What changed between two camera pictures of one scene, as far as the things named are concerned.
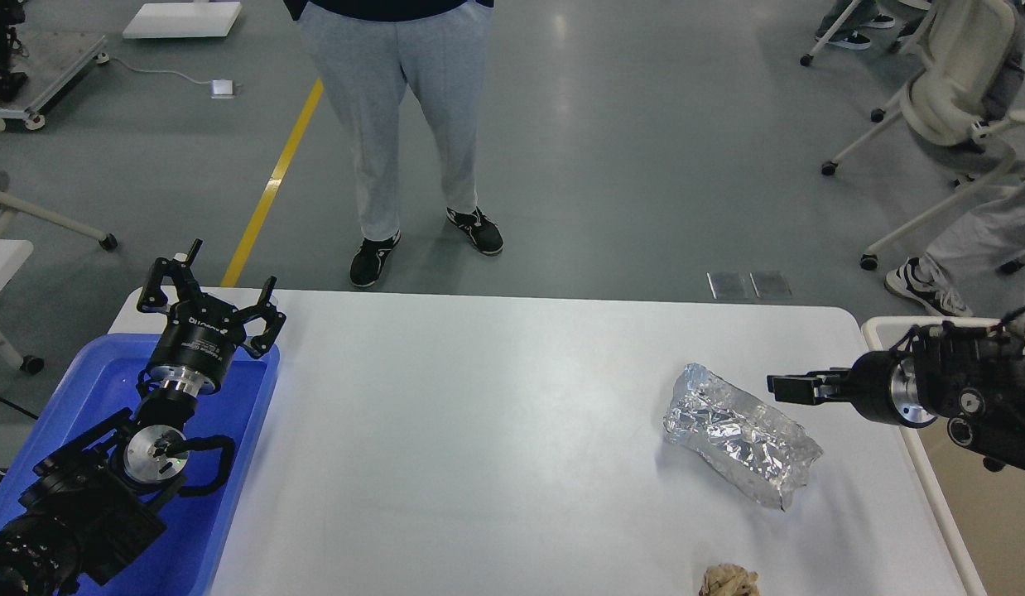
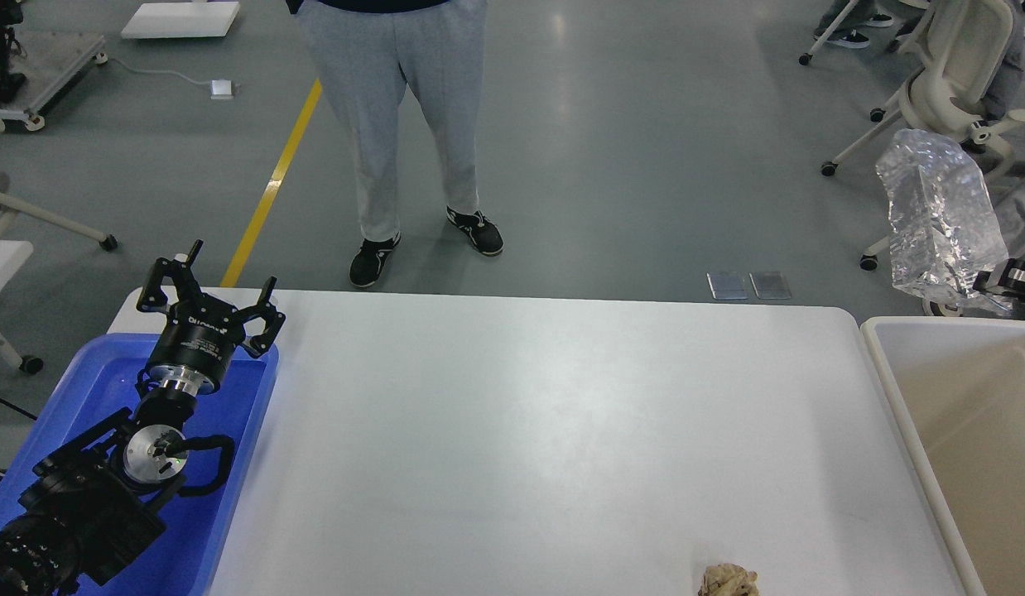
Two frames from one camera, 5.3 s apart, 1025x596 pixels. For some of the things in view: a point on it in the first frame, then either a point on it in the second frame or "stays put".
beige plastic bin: x=995 y=516 stays put
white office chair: x=972 y=48 stays put
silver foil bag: x=757 y=449 -> x=944 y=228
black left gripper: x=197 y=346 stays put
